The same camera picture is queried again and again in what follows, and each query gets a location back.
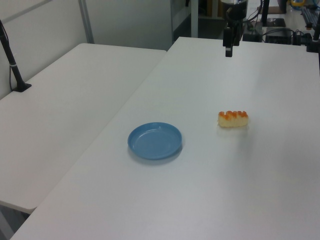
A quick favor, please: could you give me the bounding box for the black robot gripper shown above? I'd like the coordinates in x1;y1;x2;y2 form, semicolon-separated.
219;0;249;58

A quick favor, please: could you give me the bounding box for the orange glazed bread loaf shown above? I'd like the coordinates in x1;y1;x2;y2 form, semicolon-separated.
217;110;250;129

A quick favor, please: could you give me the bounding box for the blue round plate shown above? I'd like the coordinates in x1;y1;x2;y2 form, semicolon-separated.
127;121;183;161

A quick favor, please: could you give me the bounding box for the small black box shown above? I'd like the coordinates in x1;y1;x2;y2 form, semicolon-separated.
242;32;262;42

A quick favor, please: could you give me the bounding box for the black upright stand pole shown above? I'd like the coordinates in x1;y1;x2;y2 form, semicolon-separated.
261;0;270;26

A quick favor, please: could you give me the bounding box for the black electronics box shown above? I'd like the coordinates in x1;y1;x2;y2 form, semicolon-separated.
264;27;294;45

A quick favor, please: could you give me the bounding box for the black flat tray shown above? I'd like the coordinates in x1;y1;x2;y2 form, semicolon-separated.
266;17;286;27

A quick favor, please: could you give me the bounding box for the brown cardboard box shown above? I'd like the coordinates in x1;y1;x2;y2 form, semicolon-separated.
268;0;288;14

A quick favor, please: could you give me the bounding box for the grey metal frame upright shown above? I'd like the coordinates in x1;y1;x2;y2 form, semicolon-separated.
191;0;200;38

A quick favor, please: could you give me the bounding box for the black cable bundle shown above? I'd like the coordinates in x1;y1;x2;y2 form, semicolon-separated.
292;29;313;46

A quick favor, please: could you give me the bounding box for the aluminium profile rail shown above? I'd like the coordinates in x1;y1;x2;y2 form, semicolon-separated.
301;6;319;29

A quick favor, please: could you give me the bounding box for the black clamped camera pole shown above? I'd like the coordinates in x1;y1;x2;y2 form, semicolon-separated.
306;14;320;53

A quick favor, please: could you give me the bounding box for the black camera pole white band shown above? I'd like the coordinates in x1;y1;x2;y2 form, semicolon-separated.
0;19;33;93

